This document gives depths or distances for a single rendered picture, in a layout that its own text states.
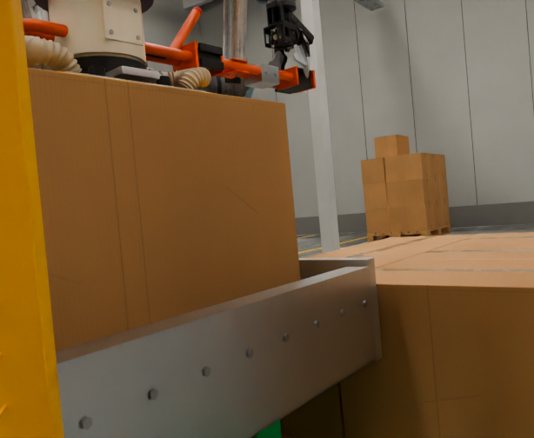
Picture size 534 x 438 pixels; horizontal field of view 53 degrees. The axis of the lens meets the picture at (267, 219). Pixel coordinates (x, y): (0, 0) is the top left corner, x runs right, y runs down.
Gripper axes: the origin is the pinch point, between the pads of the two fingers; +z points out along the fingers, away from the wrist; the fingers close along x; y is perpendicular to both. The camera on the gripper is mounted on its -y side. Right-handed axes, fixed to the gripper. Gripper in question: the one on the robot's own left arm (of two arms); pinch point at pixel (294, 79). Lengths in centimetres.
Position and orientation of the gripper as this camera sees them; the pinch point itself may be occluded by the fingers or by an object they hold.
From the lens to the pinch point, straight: 152.6
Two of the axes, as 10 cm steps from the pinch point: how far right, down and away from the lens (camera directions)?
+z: 0.9, 10.0, 0.3
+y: -6.6, 0.8, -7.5
